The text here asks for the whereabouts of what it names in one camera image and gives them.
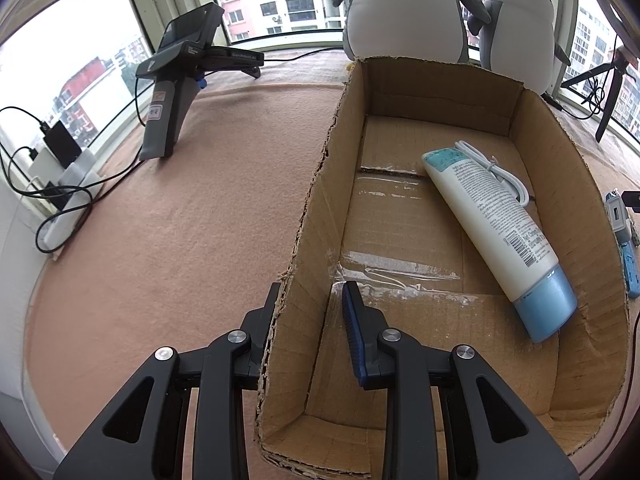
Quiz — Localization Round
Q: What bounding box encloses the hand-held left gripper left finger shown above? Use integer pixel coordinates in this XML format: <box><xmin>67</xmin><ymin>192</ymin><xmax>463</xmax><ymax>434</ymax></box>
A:
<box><xmin>52</xmin><ymin>282</ymin><xmax>281</xmax><ymax>480</ymax></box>

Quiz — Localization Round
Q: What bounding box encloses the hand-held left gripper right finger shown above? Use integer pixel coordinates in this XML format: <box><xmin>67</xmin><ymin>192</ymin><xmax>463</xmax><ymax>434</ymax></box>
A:
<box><xmin>341</xmin><ymin>281</ymin><xmax>581</xmax><ymax>480</ymax></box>

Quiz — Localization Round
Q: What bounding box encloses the cardboard box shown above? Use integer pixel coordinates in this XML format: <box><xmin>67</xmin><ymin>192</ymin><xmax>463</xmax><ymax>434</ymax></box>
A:
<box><xmin>256</xmin><ymin>56</ymin><xmax>632</xmax><ymax>478</ymax></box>

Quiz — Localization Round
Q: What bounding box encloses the grey charger adapter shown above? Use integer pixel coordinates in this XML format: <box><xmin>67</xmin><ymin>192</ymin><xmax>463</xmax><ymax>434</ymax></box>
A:
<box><xmin>604</xmin><ymin>191</ymin><xmax>636</xmax><ymax>246</ymax></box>

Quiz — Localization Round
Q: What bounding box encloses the white lotion tube blue cap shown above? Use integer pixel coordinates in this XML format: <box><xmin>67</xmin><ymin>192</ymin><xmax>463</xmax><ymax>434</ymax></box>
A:
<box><xmin>421</xmin><ymin>147</ymin><xmax>578</xmax><ymax>344</ymax></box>

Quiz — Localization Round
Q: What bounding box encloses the idle gripper device on stand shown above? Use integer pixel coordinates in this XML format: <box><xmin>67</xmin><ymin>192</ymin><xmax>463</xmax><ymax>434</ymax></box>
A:
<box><xmin>136</xmin><ymin>2</ymin><xmax>265</xmax><ymax>162</ymax></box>

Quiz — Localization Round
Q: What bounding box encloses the beige patterned cloth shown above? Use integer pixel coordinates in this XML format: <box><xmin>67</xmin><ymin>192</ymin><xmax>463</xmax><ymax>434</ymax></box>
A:
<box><xmin>197</xmin><ymin>47</ymin><xmax>640</xmax><ymax>196</ymax></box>

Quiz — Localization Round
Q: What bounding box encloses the black charger brick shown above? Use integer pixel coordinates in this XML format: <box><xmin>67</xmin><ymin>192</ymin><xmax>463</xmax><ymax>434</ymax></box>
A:
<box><xmin>42</xmin><ymin>121</ymin><xmax>83</xmax><ymax>168</ymax></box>

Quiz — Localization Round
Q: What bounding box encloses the white plug adapter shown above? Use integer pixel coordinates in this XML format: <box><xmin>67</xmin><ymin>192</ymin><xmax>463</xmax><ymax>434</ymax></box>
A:
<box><xmin>29</xmin><ymin>149</ymin><xmax>63</xmax><ymax>181</ymax></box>

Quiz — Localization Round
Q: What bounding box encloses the white power strip with chargers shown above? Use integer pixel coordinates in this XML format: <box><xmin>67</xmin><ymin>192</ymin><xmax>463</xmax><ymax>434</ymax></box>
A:
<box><xmin>0</xmin><ymin>106</ymin><xmax>143</xmax><ymax>253</ymax></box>

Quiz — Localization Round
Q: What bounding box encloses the large penguin plush toy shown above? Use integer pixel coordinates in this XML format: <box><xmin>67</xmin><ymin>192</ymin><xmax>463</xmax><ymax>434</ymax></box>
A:
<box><xmin>330</xmin><ymin>0</ymin><xmax>493</xmax><ymax>63</ymax></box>

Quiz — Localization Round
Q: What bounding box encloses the small penguin plush toy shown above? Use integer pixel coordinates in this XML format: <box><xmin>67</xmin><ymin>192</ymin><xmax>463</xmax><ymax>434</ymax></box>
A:
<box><xmin>467</xmin><ymin>0</ymin><xmax>571</xmax><ymax>96</ymax></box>

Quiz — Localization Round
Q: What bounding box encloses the black tripod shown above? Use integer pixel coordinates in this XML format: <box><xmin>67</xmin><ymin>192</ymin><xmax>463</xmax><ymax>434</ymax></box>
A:
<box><xmin>560</xmin><ymin>45</ymin><xmax>640</xmax><ymax>143</ymax></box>

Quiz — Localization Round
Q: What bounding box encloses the black flat panel on tripod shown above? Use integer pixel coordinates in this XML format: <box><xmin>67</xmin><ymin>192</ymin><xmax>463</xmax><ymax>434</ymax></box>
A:
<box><xmin>582</xmin><ymin>0</ymin><xmax>640</xmax><ymax>61</ymax></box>

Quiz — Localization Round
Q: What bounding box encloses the white coiled usb cable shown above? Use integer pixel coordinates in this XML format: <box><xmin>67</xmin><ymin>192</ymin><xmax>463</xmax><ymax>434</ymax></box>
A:
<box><xmin>454</xmin><ymin>140</ymin><xmax>531</xmax><ymax>207</ymax></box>

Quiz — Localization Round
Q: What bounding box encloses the thin black cable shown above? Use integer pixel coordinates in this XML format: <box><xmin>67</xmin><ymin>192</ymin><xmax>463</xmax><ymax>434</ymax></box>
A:
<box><xmin>262</xmin><ymin>47</ymin><xmax>347</xmax><ymax>63</ymax></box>

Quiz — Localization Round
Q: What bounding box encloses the black tripod cable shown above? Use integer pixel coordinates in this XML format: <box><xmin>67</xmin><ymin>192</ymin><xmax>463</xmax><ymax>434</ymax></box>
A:
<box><xmin>560</xmin><ymin>77</ymin><xmax>608</xmax><ymax>121</ymax></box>

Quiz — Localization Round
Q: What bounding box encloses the white window frame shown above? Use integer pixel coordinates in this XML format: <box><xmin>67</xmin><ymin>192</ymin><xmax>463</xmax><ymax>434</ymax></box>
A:
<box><xmin>0</xmin><ymin>0</ymin><xmax>640</xmax><ymax>161</ymax></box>

